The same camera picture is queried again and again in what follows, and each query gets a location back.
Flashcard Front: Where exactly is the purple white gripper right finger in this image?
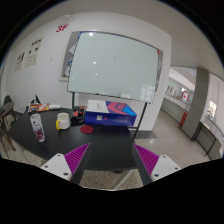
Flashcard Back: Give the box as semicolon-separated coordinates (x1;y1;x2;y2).
133;144;181;182

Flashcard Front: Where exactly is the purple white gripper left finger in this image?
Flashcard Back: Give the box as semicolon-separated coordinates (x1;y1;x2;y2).
41;143;90;181

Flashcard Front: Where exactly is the clear plastic water bottle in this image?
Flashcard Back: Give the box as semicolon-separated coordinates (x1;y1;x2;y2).
30;109;45;142

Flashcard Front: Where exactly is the red round coaster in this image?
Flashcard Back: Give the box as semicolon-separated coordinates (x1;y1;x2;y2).
80;125;93;134

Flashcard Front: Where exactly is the black round table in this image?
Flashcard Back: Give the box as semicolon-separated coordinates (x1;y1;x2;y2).
7;107;153;186

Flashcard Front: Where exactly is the black red small object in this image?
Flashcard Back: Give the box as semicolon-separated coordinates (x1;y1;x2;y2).
70;106;86;126

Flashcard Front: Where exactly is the white flat object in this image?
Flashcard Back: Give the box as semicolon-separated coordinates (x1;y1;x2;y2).
49;104;61;110

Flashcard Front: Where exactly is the blue white cardboard box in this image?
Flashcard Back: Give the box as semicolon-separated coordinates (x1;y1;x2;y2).
85;100;137;126

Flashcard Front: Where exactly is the orange book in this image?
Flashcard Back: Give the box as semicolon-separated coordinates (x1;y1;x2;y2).
29;103;50;112

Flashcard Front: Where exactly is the dark chair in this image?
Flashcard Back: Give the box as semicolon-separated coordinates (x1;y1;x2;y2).
0;95;16;150

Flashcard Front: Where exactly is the large whiteboard on stand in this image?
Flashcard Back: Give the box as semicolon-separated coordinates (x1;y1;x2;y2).
67;31;163;135

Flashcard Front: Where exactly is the white mug yellow handle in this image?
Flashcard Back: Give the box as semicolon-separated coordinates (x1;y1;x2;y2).
56;113;70;130

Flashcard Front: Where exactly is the small wall poster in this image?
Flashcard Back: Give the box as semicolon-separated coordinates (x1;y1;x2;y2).
15;52;25;71

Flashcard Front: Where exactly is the white wall poster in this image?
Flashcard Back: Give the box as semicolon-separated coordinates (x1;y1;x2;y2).
25;37;43;67

